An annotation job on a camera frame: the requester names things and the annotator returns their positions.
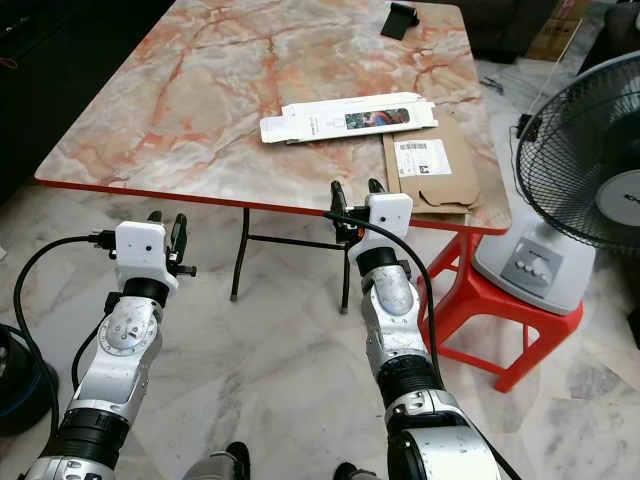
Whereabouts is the flat white carton box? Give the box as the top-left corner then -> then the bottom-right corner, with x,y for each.
259,92 -> 439,147

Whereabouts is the brown cardboard envelope white label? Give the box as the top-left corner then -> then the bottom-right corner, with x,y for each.
382,112 -> 483,213

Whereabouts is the grey fan black grille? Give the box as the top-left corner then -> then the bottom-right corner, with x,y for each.
472,50 -> 640,317

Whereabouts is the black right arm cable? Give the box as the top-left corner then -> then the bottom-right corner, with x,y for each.
323,208 -> 521,480

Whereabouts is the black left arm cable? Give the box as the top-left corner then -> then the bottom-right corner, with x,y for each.
13,233 -> 121,441

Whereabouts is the small black stand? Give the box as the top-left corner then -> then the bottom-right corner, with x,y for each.
381,3 -> 421,41

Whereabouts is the black cabinet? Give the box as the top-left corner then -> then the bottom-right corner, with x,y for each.
0,0 -> 176,201

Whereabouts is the black rubbish bin blue rim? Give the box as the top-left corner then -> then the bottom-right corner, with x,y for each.
0,325 -> 33,436

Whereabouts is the brown cardboard box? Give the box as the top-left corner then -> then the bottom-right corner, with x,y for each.
525,0 -> 591,63

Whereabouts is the grey left robot leg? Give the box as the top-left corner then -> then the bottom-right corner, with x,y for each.
208,442 -> 251,480

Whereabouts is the red plastic stool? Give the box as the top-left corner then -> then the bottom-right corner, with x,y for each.
422,230 -> 585,393

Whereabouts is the grey right robot leg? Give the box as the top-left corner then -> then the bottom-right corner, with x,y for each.
332,462 -> 381,480

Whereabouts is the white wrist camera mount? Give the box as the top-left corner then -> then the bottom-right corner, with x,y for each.
363,192 -> 414,251
114,221 -> 170,286

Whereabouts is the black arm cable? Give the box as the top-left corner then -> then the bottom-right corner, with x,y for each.
13,233 -> 121,441
323,208 -> 521,480

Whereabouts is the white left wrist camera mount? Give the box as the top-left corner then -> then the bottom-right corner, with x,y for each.
114,221 -> 170,286

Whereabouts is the black power adapter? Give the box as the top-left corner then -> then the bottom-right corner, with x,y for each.
517,113 -> 541,141

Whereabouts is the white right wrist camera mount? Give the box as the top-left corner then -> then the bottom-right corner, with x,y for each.
363,192 -> 414,251

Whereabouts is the grey robot leg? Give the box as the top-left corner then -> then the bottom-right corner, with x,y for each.
208,442 -> 251,480
332,462 -> 381,480

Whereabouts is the marble pattern folding table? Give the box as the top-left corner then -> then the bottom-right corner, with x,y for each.
32,0 -> 513,316

